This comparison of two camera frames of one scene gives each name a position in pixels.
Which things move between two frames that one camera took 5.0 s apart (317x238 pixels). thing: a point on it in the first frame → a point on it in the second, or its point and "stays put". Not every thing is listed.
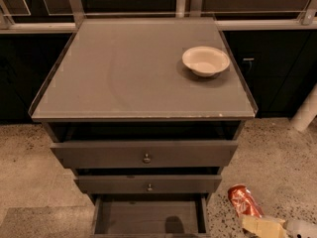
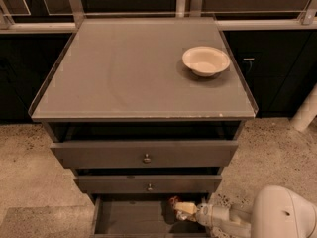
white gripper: x=301 y=229 → x=205 y=213
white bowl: x=205 y=61 stays put
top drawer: x=144 y=154 stays put
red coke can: x=244 y=201 → x=170 y=214
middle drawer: x=149 y=183 stays put
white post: x=307 y=111 stays put
